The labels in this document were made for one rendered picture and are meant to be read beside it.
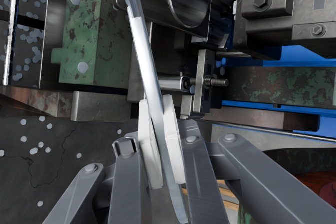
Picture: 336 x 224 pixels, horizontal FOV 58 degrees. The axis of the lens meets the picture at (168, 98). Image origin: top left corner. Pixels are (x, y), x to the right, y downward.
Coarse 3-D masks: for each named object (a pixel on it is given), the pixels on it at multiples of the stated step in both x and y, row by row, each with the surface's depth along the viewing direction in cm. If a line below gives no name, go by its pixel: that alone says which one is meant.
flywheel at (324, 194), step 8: (296, 176) 57; (304, 176) 57; (312, 176) 58; (320, 176) 59; (328, 176) 59; (304, 184) 51; (312, 184) 52; (320, 184) 52; (328, 184) 53; (320, 192) 48; (328, 192) 52; (328, 200) 51
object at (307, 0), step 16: (256, 0) 50; (272, 0) 50; (288, 0) 49; (304, 0) 49; (320, 0) 48; (256, 16) 53; (272, 16) 52; (288, 16) 51; (304, 16) 49; (320, 16) 48; (256, 32) 55; (272, 32) 53; (288, 32) 52
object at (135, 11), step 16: (128, 0) 20; (128, 16) 19; (144, 32) 18; (144, 48) 18; (144, 64) 18; (144, 80) 18; (160, 96) 27; (160, 112) 19; (160, 128) 19; (160, 144) 19; (176, 192) 21; (176, 208) 23
